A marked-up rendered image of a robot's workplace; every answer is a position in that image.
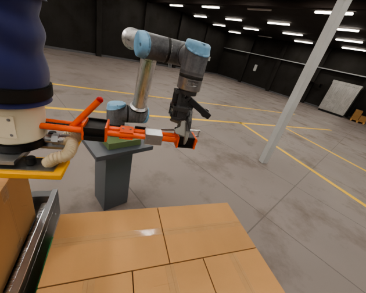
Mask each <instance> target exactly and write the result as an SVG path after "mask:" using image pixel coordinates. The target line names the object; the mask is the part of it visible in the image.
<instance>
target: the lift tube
mask: <svg viewBox="0 0 366 293"><path fill-rule="evenodd" d="M41 6H42V0H0V88H6V89H13V90H30V89H37V88H44V87H46V86H48V85H49V82H50V72H49V66H48V63H47V61H46V58H45V55H44V45H45V41H46V32H45V29H44V27H43V25H42V23H41V20H40V17H39V15H40V10H41ZM52 101H53V98H52V97H51V98H50V99H48V100H46V101H42V102H36V103H27V104H0V109H30V108H37V107H40V106H45V105H47V104H49V103H51V102H52Z"/></svg>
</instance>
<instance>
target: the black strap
mask: <svg viewBox="0 0 366 293"><path fill-rule="evenodd" d="M51 97H53V85H52V83H51V82H49V85H48V86H46V87H44V88H37V89H30V90H13V89H6V88H0V104H27V103H36V102H42V101H46V100H48V99H50V98H51Z"/></svg>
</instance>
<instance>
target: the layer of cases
mask: <svg viewBox="0 0 366 293"><path fill-rule="evenodd" d="M36 293H285V291H284V290H283V288H282V287H281V285H280V284H279V282H278V280H277V279H276V278H275V276H274V275H273V273H272V271H271V270H270V268H269V267H268V265H267V264H266V262H265V260H264V259H263V257H262V256H261V254H260V252H259V251H258V250H257V248H256V246H255V245H254V243H253V242H252V240H251V239H250V237H249V236H248V234H247V232H246V231H245V229H244V228H243V226H242V225H241V223H240V221H239V220H238V218H237V217H236V216H235V214H234V212H233V211H232V209H231V208H230V206H229V204H228V203H211V204H202V205H186V206H170V207H161V208H145V209H129V210H113V211H103V212H87V213H71V214H62V215H60V218H59V221H58V225H57V227H56V230H55V234H54V236H53V240H52V243H51V247H50V249H49V252H48V256H47V259H46V262H45V266H44V269H43V271H42V274H41V278H40V281H39V284H38V289H37V291H36Z"/></svg>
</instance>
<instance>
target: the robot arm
mask: <svg viewBox="0 0 366 293"><path fill-rule="evenodd" d="M121 39H122V42H123V44H124V45H125V47H127V48H128V49H130V50H134V52H135V55H136V56H137V57H139V58H140V63H139V69H138V75H137V82H136V86H135V92H134V99H133V101H132V102H131V103H130V105H126V103H125V102H123V101H110V102H108V103H107V108H106V119H109V120H110V124H109V125H110V126H116V127H121V126H124V124H125V123H146V122H147V121H148V119H149V108H148V106H147V104H146V103H147V100H148V95H149V91H150V86H151V83H152V78H153V74H154V71H155V66H156V62H157V61H158V62H163V63H169V64H172V65H177V66H180V67H181V68H180V74H179V78H178V83H177V87H178V88H174V92H173V98H172V101H171V102H170V108H169V111H168V113H169V114H170V117H171V118H170V121H172V122H175V123H177V128H176V129H175V133H176V134H178V135H180V136H183V137H184V145H185V144H186V142H187V140H188V137H189V133H190V130H191V124H192V113H193V110H192V109H193V108H195V109H196V110H197V111H198V112H199V113H200V114H201V116H202V117H205V118H206V119H209V118H210V116H211V114H210V112H209V110H208V109H205V108H204V107H203V106H201V105H200V104H199V103H198V102H196V101H195V100H194V99H193V98H192V97H195V96H196V94H197V92H200V88H201V85H202V81H203V76H204V73H205V70H206V65H207V61H208V58H209V56H210V50H211V47H210V45H209V44H206V43H204V42H200V41H197V40H193V39H190V38H188V39H187V40H186V42H185V41H180V40H175V39H173V38H168V37H165V36H162V35H158V34H154V33H150V32H147V31H145V30H139V29H136V28H133V27H128V28H126V29H124V31H123V32H122V35H121Z"/></svg>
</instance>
